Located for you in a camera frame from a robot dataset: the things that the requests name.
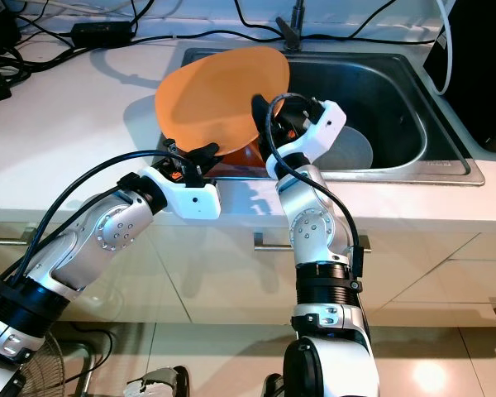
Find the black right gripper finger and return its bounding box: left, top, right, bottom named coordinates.
left=250, top=93, right=286, bottom=156

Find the orange plastic bowl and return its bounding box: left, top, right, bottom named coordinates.
left=219, top=145, right=264, bottom=168

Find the orange plastic plate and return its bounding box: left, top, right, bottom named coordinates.
left=155, top=47, right=290, bottom=155

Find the white kitchen cabinet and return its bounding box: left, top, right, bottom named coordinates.
left=0, top=203, right=496, bottom=332

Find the metal sink faucet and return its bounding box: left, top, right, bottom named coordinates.
left=277, top=0, right=307, bottom=49

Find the stainless steel sink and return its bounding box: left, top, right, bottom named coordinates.
left=167, top=45, right=487, bottom=187

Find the black power adapter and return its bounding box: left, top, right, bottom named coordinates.
left=73, top=22, right=135, bottom=46

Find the black appliance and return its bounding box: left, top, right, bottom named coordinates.
left=426, top=0, right=496, bottom=154

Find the black electronics pile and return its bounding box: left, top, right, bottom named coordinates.
left=0, top=0, right=27, bottom=52

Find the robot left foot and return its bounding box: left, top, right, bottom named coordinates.
left=126, top=368, right=189, bottom=397

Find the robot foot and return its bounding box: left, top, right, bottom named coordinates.
left=126, top=368, right=189, bottom=397
left=263, top=374, right=287, bottom=397

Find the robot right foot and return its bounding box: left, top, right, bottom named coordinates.
left=263, top=374, right=287, bottom=397

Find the dark mesh floor fan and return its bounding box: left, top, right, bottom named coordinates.
left=33, top=331, right=69, bottom=397

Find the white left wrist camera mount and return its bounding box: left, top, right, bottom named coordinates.
left=141, top=164, right=220, bottom=221

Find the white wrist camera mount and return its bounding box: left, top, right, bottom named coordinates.
left=265, top=99, right=346, bottom=179
left=141, top=164, right=220, bottom=221

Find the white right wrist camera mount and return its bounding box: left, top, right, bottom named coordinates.
left=265, top=99, right=346, bottom=179

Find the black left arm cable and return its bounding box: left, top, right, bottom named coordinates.
left=0, top=151, right=187, bottom=300

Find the long black counter cable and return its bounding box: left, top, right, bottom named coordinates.
left=132, top=27, right=439, bottom=46

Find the white hose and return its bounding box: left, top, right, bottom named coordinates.
left=434, top=0, right=460, bottom=93

